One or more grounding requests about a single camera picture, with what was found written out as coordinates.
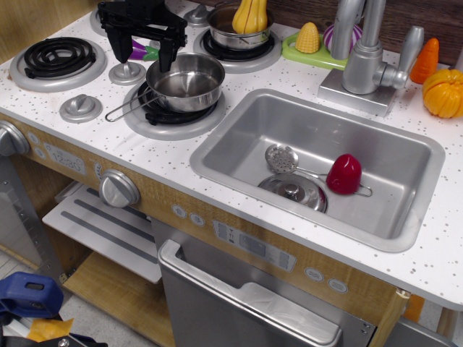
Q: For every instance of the purple toy eggplant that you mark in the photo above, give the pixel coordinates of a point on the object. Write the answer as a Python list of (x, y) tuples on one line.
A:
[(143, 53)]

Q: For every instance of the back right black burner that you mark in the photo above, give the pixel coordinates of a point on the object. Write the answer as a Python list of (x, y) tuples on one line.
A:
[(236, 61)]

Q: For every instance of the back left black burner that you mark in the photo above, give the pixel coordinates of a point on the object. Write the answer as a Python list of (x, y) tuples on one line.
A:
[(95, 23)]

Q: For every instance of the purple white toy onion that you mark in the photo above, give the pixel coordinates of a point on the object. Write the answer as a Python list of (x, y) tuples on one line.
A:
[(328, 37)]

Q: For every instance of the grey stove knob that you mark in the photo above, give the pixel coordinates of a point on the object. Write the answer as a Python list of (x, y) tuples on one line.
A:
[(129, 73), (81, 108), (197, 17)]

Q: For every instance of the steel slotted spoon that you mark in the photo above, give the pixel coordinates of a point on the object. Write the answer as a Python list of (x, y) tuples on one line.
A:
[(284, 160)]

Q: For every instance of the small steel saucepan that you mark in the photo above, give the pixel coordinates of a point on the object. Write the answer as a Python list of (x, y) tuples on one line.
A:
[(192, 84)]

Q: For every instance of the silver oven dial left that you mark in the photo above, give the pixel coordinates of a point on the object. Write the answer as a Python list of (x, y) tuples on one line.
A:
[(12, 140)]

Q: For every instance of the black burner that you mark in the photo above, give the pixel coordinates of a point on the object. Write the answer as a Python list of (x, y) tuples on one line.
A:
[(57, 65), (236, 61), (95, 23), (152, 121)]

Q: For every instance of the red toy pepper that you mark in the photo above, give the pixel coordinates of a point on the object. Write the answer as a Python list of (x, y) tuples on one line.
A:
[(345, 175)]

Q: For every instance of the orange toy carrot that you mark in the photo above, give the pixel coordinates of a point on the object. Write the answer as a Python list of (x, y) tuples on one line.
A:
[(426, 62)]

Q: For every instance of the silver oven dial centre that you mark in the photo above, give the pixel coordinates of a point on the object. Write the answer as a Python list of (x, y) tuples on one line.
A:
[(117, 190)]

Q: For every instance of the green toy cutting board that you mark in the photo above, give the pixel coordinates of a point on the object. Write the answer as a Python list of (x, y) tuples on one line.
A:
[(322, 58)]

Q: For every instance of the white oven rack shelf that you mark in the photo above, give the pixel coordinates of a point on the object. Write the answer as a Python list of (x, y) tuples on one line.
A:
[(123, 235)]

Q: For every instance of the silver toy faucet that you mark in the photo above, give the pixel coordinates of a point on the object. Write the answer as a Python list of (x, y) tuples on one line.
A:
[(367, 82)]

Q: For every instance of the front left black burner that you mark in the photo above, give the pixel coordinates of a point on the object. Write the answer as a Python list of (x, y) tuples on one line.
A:
[(57, 65)]

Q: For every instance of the grey stove knob front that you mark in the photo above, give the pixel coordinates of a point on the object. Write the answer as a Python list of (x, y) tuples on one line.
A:
[(81, 108)]

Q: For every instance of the grey toy sink basin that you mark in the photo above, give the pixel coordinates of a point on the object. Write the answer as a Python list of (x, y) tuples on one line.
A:
[(400, 167)]

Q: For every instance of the silver dishwasher door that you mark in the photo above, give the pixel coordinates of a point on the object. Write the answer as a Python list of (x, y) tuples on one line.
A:
[(209, 310)]

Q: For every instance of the steel pot lid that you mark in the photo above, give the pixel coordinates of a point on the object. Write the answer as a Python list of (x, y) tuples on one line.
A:
[(297, 189)]

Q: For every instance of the grey stove knob middle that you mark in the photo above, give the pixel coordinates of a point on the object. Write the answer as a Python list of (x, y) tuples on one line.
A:
[(129, 73)]

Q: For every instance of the front right black burner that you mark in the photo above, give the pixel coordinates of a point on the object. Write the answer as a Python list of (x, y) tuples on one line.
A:
[(152, 121)]

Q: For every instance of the silver oven dial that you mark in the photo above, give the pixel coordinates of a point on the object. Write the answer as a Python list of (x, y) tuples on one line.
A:
[(12, 140), (117, 190)]

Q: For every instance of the grey stove knob back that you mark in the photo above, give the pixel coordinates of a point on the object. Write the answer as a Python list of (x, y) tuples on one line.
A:
[(197, 17)]

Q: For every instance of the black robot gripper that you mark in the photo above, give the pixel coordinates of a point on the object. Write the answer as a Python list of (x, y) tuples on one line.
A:
[(146, 19)]

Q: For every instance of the blue clamp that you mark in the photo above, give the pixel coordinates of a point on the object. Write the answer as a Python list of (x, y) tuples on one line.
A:
[(30, 295)]

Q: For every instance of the orange toy pumpkin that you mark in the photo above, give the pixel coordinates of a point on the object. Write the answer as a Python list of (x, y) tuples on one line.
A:
[(442, 93)]

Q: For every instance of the toy corn cob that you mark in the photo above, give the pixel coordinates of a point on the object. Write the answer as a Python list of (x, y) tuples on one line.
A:
[(308, 40)]

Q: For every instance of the grey oven door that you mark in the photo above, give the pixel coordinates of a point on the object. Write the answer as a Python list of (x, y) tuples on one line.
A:
[(23, 235)]

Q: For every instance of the yellow toy squash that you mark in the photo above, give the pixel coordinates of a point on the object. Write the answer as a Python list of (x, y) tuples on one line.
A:
[(251, 17)]

